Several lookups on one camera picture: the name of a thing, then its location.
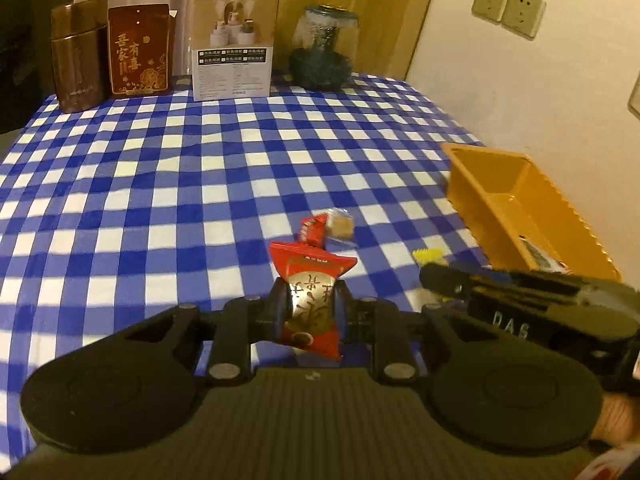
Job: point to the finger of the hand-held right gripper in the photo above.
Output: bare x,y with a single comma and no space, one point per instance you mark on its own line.
445,282
480,267

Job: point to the red snack packet gold label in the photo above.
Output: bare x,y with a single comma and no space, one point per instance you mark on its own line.
311,300

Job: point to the glass jar dark contents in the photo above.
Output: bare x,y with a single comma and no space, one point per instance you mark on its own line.
322,50

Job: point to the red white printed cloth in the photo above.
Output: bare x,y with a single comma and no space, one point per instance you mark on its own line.
612,467

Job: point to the orange plastic tray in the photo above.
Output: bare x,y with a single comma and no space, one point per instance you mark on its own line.
505,205

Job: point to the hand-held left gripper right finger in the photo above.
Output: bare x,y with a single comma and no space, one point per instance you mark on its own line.
345,310

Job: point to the brown candy clear wrapper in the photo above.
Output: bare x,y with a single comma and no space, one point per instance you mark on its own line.
341,224

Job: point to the white product box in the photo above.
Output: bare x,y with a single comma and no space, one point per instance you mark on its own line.
232,45

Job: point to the person's right forearm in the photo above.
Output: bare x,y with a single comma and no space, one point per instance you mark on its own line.
620,420

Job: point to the clear seaweed snack packet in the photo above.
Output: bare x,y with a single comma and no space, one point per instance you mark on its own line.
542,257

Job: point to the blue white checkered tablecloth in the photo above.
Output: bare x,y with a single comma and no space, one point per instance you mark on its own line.
150,200

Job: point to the yellow green candy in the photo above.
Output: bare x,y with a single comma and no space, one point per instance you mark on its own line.
429,256

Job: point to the dark chair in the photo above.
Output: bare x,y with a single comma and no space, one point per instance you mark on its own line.
27,50

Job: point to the red box gold print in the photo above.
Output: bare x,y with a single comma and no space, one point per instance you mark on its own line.
140,52

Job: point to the beige wall socket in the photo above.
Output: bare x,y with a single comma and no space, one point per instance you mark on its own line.
635,95
522,12
490,1

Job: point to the brown metal tin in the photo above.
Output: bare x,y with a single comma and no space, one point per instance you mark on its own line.
80,55

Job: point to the small red candy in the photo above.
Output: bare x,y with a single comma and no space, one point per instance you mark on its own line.
312,230

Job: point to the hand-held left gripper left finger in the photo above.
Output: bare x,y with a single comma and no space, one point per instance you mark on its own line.
276,310

